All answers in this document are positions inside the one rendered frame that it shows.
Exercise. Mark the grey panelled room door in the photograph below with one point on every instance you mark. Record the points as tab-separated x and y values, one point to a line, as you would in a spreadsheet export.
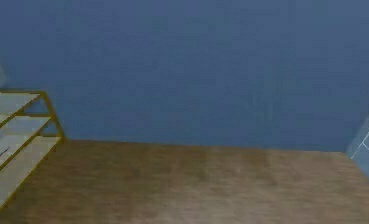
365	146

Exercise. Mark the brass frame pale shelf unit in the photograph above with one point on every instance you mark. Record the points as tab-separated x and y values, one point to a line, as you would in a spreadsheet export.
15	156

